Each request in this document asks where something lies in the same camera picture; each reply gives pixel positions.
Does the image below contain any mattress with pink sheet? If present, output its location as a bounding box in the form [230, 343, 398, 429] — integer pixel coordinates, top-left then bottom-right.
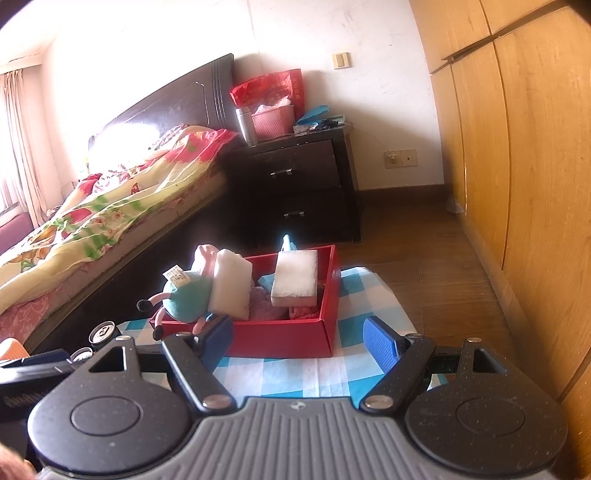
[0, 175, 229, 342]

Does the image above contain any steel thermos bottle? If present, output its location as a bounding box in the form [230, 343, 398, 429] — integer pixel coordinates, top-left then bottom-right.
[235, 106, 258, 147]

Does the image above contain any white sponge block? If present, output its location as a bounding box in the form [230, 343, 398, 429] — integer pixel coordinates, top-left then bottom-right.
[271, 249, 319, 308]
[210, 249, 254, 321]

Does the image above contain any floral quilt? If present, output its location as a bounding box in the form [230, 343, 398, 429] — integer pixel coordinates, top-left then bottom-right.
[0, 124, 238, 278]

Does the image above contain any dark wooden bed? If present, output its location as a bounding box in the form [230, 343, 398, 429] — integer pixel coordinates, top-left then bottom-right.
[0, 53, 236, 356]

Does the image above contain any wooden wardrobe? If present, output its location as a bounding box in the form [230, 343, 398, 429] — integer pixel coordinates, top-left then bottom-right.
[409, 0, 591, 480]

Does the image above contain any thin cable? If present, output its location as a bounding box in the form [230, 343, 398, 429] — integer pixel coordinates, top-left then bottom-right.
[344, 121, 393, 160]

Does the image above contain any pink pig plush toy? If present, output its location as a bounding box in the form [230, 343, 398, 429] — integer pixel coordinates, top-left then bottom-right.
[137, 244, 222, 340]

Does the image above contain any beige curtain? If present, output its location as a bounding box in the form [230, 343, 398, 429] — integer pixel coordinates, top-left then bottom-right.
[0, 69, 51, 232]

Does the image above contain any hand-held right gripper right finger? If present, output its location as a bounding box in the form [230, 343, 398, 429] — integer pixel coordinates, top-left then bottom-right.
[359, 316, 523, 411]

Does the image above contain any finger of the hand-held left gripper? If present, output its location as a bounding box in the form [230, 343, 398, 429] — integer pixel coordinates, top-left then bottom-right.
[27, 348, 70, 368]

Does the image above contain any purple fluffy cloth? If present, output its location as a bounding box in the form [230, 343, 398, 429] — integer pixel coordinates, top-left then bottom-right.
[249, 286, 289, 321]

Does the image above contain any beige wall outlet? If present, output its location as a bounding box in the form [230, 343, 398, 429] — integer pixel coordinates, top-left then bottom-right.
[383, 148, 419, 169]

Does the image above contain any dark wooden nightstand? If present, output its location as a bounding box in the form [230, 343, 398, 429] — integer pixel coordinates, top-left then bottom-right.
[222, 124, 363, 247]

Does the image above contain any red plastic bag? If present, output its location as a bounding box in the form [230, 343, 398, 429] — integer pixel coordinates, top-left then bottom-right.
[229, 69, 306, 121]

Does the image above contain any blue checked tablecloth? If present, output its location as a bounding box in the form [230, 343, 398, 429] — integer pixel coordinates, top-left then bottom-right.
[113, 265, 451, 402]

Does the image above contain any black drink can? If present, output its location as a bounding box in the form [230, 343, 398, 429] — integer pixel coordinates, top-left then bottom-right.
[90, 320, 116, 347]

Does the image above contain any maroon cushion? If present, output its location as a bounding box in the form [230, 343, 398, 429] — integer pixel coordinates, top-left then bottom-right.
[0, 210, 37, 252]

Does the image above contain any dark patterned cloth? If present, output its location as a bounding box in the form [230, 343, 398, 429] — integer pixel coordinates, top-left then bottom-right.
[150, 126, 188, 151]

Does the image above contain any nightstand drawer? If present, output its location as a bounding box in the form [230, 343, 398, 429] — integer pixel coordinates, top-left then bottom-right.
[249, 187, 352, 238]
[231, 138, 345, 192]

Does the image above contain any orange object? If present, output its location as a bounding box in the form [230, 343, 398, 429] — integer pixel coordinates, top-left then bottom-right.
[0, 339, 28, 367]

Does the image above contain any red cardboard box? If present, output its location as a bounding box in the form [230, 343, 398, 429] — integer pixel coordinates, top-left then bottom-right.
[152, 244, 342, 358]

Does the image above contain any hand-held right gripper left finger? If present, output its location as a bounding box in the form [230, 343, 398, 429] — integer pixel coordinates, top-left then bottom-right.
[68, 316, 235, 410]

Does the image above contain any pink plastic basket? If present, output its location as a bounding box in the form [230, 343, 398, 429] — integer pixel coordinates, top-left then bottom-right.
[250, 105, 296, 141]

